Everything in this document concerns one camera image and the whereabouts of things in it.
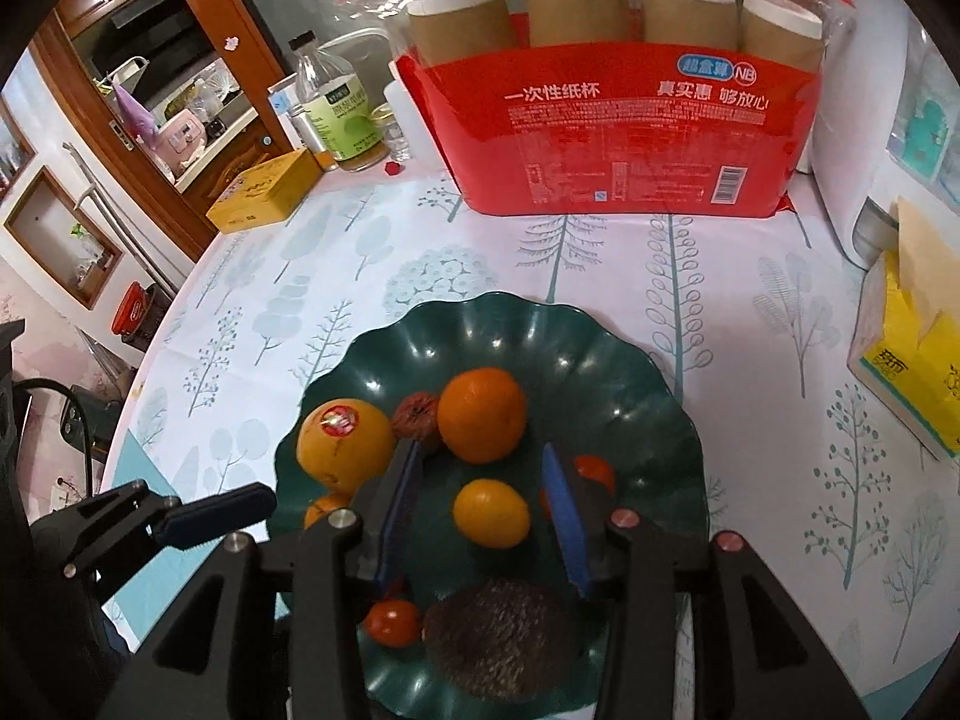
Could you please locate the brown paper cup stack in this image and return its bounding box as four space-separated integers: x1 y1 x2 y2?
640 0 740 52
741 0 824 72
525 0 629 50
407 0 518 67

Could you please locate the purple hanging item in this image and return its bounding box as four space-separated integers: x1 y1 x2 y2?
112 82 158 140

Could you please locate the red paper cup package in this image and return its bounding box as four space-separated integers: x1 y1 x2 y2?
341 0 856 217

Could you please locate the green label glass bottle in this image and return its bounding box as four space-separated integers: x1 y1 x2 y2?
289 31 383 173

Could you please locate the pink kitchen appliance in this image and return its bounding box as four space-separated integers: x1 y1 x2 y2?
154 109 207 166

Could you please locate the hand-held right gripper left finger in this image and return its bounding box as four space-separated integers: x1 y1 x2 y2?
94 439 425 720

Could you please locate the wooden door frame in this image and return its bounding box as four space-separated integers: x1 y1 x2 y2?
30 0 297 260

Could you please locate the wooden wall niche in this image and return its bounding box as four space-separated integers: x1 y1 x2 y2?
0 90 38 196
4 165 125 308

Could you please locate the red lidded jar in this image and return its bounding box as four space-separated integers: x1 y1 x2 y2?
111 281 162 346

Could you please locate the black cable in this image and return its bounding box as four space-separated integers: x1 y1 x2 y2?
15 379 95 500

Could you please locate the wrinkled red date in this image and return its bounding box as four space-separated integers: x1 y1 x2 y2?
391 391 443 455

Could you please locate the red tomato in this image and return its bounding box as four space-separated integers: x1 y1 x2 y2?
538 454 617 518

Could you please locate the yellow orange with red sticker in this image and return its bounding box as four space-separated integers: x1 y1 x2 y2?
297 399 397 494

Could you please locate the cherry tomato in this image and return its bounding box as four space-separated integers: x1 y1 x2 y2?
364 598 422 648

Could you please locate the metal pole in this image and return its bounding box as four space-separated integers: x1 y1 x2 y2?
64 142 181 293

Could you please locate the small glass jar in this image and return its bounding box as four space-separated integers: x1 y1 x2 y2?
367 103 412 164

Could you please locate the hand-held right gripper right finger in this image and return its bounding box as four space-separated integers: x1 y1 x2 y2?
541 441 871 720

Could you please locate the dark avocado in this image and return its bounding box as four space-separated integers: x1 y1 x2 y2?
422 577 590 700

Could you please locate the large orange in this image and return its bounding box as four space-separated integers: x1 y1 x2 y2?
437 367 528 464

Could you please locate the white plastic storage box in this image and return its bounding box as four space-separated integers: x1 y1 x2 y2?
806 0 960 267

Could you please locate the yellow tissue box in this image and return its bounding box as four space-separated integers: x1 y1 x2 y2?
847 195 960 462

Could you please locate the white and blue carton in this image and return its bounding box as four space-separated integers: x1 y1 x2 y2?
266 75 312 155

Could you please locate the yellow tin box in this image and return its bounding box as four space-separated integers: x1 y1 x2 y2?
205 148 322 235

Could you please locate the dark green scalloped plate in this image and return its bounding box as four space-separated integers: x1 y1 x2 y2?
274 291 710 720

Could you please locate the black range hood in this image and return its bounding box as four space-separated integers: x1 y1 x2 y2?
90 0 215 83

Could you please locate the tree print tablecloth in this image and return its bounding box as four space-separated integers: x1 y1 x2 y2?
97 161 960 720

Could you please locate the small orange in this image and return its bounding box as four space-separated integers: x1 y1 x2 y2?
452 478 532 550

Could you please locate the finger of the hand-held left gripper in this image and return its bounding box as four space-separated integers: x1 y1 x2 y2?
154 484 278 550
64 480 181 578

